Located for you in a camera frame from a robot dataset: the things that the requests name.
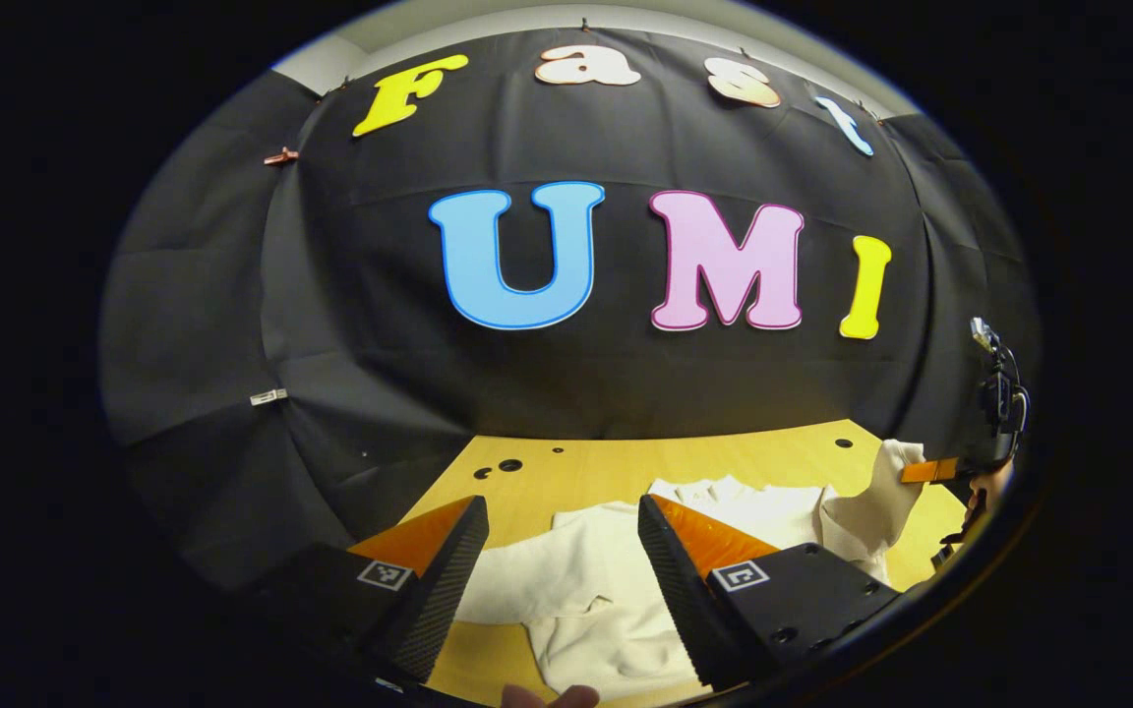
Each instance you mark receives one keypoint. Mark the cream sweatshirt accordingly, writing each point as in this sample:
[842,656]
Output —
[586,580]

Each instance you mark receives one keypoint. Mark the white clip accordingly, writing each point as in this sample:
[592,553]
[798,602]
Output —
[268,397]

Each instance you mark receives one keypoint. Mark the copper clip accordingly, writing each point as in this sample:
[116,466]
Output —
[281,156]

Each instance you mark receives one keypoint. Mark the black backdrop cloth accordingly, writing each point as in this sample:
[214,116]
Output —
[380,295]

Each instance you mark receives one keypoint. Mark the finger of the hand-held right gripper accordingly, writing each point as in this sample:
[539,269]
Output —
[930,470]

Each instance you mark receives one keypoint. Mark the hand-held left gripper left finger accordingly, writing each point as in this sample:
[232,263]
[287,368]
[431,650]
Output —
[439,590]

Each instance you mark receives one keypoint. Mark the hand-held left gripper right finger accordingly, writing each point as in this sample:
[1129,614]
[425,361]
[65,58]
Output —
[675,590]

